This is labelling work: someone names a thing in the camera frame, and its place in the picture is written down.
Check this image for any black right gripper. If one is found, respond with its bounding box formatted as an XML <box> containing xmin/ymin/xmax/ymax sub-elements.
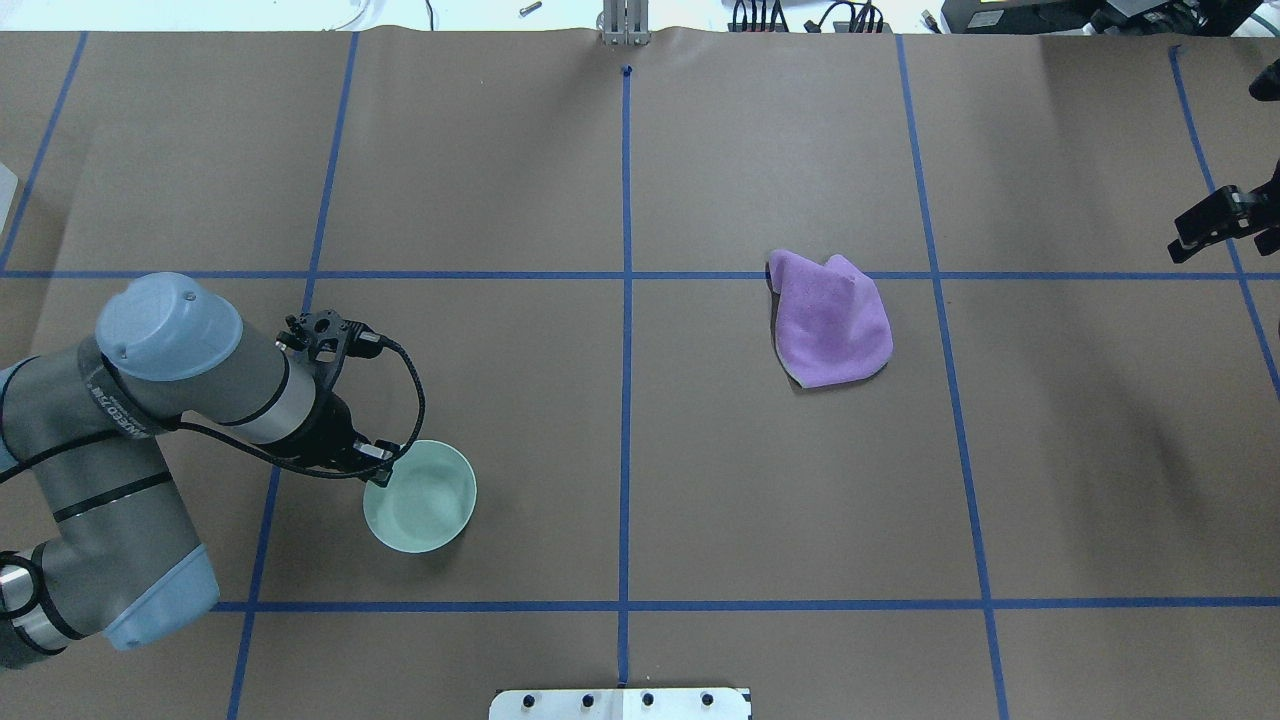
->
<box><xmin>1167</xmin><ymin>161</ymin><xmax>1279</xmax><ymax>264</ymax></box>

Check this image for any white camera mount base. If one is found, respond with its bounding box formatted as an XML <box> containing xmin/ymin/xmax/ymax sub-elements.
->
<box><xmin>488</xmin><ymin>687</ymin><xmax>754</xmax><ymax>719</ymax></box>

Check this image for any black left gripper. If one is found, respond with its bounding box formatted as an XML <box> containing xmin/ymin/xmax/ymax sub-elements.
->
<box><xmin>296</xmin><ymin>392</ymin><xmax>399</xmax><ymax>489</ymax></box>

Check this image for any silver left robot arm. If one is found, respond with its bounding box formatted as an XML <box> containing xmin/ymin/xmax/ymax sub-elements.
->
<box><xmin>3</xmin><ymin>272</ymin><xmax>408</xmax><ymax>671</ymax></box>

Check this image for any mint green bowl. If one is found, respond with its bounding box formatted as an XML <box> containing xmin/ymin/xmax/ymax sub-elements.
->
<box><xmin>362</xmin><ymin>439</ymin><xmax>477</xmax><ymax>553</ymax></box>

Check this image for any aluminium frame post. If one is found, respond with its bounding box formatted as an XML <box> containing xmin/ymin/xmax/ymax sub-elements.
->
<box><xmin>596</xmin><ymin>0</ymin><xmax>652</xmax><ymax>47</ymax></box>

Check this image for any purple cloth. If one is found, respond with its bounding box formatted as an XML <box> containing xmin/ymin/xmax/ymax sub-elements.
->
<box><xmin>767</xmin><ymin>249</ymin><xmax>893</xmax><ymax>389</ymax></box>

